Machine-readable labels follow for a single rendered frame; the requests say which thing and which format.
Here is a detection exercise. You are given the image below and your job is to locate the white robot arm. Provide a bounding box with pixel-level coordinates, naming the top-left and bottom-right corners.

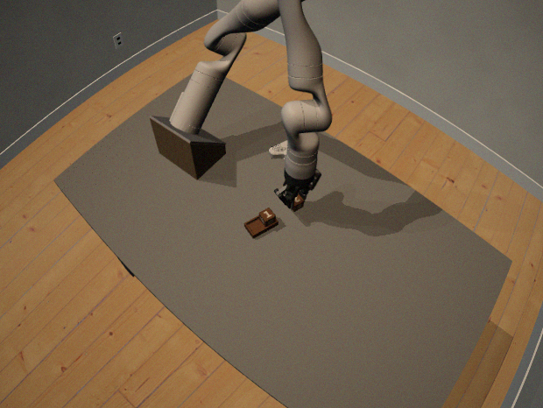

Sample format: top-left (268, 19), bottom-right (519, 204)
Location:
top-left (169, 0), bottom-right (332, 179)

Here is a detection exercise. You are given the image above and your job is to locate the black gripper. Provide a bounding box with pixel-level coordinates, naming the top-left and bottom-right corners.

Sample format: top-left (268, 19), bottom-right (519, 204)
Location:
top-left (274, 169), bottom-right (321, 210)

